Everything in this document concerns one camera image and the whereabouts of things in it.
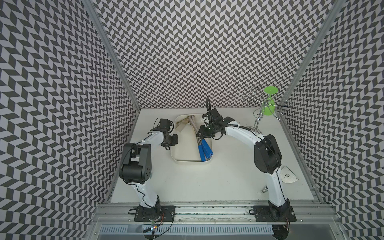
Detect grey metal corner profile right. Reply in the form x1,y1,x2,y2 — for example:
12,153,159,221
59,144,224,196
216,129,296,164
280,0,346,204

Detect grey metal corner profile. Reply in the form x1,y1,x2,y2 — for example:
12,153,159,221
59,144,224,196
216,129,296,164
80,0,142,205
280,0,346,204

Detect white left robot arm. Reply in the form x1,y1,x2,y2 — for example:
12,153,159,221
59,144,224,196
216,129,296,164
119,118,178,211

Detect chrome stand with green cups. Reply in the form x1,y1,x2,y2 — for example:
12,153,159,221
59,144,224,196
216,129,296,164
250,86,292,135

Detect cream plastic storage box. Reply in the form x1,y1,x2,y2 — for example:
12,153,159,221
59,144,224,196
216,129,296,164
171,114,213,163

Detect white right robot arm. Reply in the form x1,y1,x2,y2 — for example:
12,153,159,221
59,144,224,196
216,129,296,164
197,108,297,224

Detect grey metal corner profile left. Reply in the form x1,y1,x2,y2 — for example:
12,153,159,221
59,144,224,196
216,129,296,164
80,0,142,205

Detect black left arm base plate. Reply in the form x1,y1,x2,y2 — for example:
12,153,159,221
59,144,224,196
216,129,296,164
134,205,176,223

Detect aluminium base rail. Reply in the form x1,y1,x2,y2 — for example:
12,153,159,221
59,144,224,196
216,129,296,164
85,201,348,240

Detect brown handle scraper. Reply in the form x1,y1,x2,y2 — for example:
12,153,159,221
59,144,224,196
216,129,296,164
260,165,300,194

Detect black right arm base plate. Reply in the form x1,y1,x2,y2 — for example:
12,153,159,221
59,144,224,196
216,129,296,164
253,206,297,223

